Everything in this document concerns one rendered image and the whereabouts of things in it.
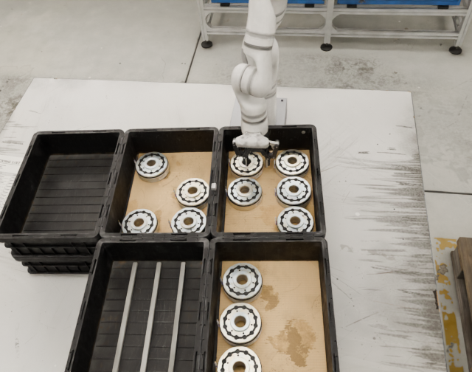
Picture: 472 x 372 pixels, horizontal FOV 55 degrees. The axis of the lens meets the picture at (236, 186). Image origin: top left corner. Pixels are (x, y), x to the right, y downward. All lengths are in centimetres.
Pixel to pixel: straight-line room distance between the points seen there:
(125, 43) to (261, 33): 251
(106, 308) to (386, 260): 81
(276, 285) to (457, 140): 181
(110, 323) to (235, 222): 43
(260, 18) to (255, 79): 14
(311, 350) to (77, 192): 85
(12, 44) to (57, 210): 256
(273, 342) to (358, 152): 79
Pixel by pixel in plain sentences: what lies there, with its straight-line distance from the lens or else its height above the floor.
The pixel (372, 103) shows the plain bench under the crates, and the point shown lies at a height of 70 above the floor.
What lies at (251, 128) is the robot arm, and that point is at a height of 106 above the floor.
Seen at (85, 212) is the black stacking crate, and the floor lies 83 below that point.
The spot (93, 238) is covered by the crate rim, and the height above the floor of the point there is 93.
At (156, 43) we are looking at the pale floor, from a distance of 349.
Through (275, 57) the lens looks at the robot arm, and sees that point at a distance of 143.
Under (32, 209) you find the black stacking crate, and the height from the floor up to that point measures 83.
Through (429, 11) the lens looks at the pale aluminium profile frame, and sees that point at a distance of 320.
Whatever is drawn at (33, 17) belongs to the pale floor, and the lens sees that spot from 417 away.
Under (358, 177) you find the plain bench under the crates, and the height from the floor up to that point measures 70.
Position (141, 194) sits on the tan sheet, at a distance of 145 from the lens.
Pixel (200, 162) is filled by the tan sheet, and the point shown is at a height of 83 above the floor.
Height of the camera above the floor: 195
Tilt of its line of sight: 53 degrees down
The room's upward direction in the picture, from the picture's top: 7 degrees counter-clockwise
